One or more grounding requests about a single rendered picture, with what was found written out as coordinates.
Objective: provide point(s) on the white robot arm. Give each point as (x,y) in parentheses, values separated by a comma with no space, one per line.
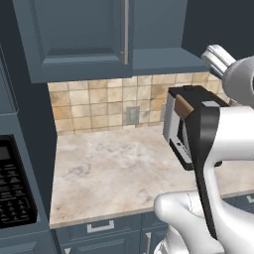
(228,139)

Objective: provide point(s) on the blue-grey tall cabinet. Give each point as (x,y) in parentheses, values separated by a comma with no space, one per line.
(23,109)

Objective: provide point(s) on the blue-grey base cabinet door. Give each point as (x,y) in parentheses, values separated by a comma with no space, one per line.
(99,246)
(155,239)

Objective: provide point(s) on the blue-grey drawer front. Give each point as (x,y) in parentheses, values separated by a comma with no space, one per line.
(99,228)
(243,201)

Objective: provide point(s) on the black microwave oven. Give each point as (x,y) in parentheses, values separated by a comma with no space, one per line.
(13,185)

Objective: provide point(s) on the grey wall outlet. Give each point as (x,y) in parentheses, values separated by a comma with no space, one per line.
(163,112)
(133,115)

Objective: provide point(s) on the blue-grey narrow wall cabinet door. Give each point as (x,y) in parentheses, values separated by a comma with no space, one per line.
(158,29)

